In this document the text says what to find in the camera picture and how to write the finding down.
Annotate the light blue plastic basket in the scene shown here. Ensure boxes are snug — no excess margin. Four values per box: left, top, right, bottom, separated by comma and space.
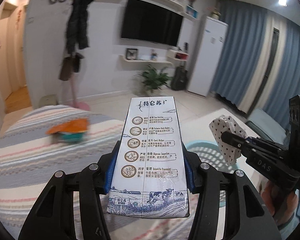
192, 142, 247, 215

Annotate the blue white milk carton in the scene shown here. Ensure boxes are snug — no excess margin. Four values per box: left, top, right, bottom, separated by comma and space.
107, 96, 190, 219

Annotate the orange teal snack wrapper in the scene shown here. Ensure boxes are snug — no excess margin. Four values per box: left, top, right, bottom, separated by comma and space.
46, 118, 89, 143

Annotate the white triangle pattern wrapper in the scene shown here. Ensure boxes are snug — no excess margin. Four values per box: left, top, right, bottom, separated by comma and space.
209, 115, 248, 166

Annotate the person's right hand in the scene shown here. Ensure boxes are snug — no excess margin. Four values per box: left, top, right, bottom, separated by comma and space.
260, 179, 298, 226

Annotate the teal sofa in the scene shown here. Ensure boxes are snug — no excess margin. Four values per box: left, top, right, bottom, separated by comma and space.
245, 108, 290, 147

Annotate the pink coat rack stand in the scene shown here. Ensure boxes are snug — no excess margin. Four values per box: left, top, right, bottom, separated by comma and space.
65, 53, 90, 111

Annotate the striped woven tablecloth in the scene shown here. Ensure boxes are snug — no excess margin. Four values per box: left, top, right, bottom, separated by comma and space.
0, 104, 191, 240

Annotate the black acoustic guitar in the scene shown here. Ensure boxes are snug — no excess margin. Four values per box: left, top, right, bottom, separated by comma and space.
171, 66, 189, 91

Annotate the small beige stool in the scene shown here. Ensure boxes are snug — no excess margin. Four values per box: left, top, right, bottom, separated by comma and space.
39, 94, 58, 108

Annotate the potted green plant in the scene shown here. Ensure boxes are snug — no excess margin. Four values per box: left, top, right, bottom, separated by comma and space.
135, 64, 172, 96

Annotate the brown hanging bag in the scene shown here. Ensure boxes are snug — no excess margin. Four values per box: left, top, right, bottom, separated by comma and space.
59, 57, 74, 81

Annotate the blue striped curtain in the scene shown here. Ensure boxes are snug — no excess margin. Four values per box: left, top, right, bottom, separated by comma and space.
210, 0, 300, 129

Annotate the framed butterfly picture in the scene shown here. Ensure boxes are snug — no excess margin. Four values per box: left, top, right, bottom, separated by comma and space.
126, 48, 139, 60

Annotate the black coat on rack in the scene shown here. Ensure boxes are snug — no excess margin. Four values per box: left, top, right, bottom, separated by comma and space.
66, 0, 94, 54

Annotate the white refrigerator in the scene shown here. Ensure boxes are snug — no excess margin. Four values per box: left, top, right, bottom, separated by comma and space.
187, 16, 228, 96

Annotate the white curved wall shelf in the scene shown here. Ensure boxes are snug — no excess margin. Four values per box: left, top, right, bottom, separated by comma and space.
119, 55, 174, 66

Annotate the white red wall cubby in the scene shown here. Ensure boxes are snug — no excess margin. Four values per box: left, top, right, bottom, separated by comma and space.
167, 49, 189, 61

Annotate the wall mounted black television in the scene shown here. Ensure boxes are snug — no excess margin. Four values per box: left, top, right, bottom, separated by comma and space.
121, 0, 184, 47

